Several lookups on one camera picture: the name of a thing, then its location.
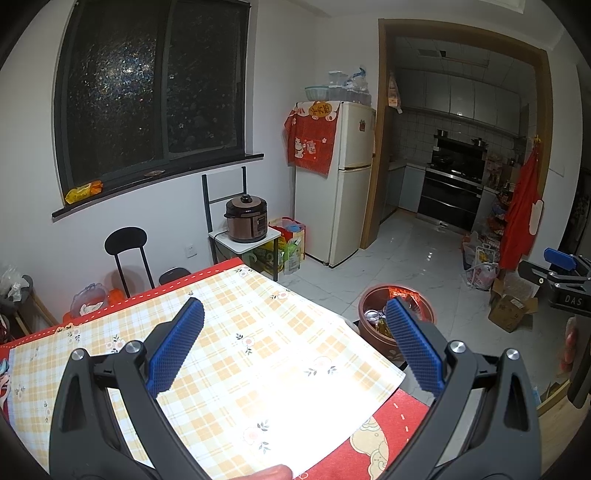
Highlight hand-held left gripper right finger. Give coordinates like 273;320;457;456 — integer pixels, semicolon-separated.
383;295;542;480

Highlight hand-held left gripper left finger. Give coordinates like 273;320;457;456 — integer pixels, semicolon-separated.
48;296;211;480

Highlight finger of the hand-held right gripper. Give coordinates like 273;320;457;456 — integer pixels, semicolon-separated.
517;261;557;291
544;248;591;278

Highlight brown trash bin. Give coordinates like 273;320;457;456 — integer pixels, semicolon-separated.
358;285;437;370

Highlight person's left hand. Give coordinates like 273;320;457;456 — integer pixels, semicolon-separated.
240;464;294;480

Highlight open cardboard box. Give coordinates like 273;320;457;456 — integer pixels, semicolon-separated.
488;277;539;334

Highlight white plastic bags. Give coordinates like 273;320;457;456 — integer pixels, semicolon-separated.
462;233;502;291

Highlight red apron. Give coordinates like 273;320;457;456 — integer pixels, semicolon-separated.
499;148;546;271

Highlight yellow plaid table cover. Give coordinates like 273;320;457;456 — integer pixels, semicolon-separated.
9;265;407;478

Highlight black chair seat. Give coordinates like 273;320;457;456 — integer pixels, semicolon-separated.
158;267;192;286

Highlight clear plastic container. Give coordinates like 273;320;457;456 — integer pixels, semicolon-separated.
71;282;109;318

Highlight black kitchen oven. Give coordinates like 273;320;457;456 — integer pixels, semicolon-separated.
418;166;485;232

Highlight black rack with white top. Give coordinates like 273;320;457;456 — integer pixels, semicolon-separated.
201;166;282;282

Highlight black round-back chair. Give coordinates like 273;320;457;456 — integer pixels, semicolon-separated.
104;226;155;298

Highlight brown pressure cooker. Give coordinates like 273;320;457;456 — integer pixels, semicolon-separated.
224;194;270;243

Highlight wooden stool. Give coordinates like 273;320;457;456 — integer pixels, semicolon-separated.
18;291;61;335

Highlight black range hood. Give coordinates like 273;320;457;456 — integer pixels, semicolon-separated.
431;129;490;169

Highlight colourful shopping bag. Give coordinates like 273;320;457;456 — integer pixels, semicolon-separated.
269;217;306;275

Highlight white refrigerator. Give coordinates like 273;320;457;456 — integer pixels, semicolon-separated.
294;100;377;268

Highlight crumpled clear plastic bag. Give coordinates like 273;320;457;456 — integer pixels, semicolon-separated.
0;265;31;301

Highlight dark window sill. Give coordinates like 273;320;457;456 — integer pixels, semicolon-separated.
52;153;265;220

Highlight yellow snack packet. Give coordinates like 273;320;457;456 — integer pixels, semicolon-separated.
65;180;105;205

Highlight grey upper kitchen cabinets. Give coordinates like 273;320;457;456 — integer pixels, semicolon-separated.
399;67;529;137

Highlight red printed cloth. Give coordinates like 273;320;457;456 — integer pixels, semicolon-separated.
283;100;342;175

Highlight hanging packet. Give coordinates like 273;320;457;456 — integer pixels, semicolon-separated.
388;71;403;114

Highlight clear plastic containers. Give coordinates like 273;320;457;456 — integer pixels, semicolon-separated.
328;67;372;104

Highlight dark window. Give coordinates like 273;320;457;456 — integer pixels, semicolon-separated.
53;0;252;199

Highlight wooden door frame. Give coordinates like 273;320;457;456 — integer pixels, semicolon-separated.
360;18;554;252

